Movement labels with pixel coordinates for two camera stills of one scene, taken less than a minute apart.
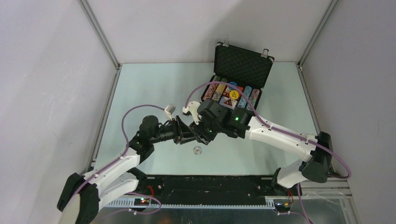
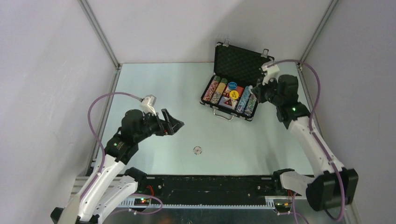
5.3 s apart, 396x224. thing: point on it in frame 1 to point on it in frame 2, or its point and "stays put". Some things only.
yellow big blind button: x=234 y=94 stays put
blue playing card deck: x=223 y=99 stays put
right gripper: x=201 y=136 to x=258 y=89
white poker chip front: x=197 y=150 stays put
